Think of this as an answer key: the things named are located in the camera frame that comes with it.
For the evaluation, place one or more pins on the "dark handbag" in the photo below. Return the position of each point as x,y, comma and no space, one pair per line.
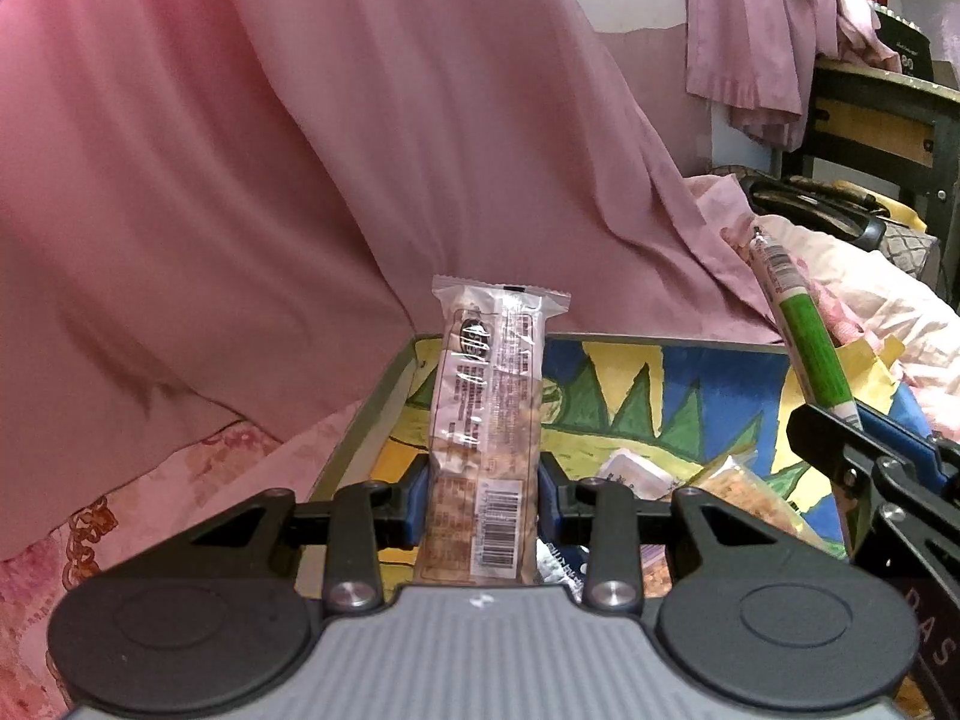
852,217

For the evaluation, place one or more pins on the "brown cracker snack pack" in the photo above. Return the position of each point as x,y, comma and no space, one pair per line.
741,545

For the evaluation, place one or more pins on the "mauve tied curtain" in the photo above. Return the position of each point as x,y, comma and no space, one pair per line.
757,58

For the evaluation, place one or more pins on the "clear cereal bar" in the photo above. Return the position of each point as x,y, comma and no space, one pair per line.
484,436

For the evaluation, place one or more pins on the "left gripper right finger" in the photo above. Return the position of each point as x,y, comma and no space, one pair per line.
565,506

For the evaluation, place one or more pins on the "large pink curtain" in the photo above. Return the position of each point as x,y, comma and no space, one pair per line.
223,208

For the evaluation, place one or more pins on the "black box on desk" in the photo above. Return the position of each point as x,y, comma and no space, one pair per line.
909,42

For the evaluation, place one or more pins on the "colourful painted tray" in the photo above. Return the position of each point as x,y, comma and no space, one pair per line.
681,404

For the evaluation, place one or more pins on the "green snack stick packet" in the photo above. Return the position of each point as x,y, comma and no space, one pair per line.
821,378

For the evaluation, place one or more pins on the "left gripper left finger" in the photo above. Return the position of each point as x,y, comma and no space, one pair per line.
400,508

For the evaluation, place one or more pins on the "dark wooden desk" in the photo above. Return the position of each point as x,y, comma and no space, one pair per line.
891,126

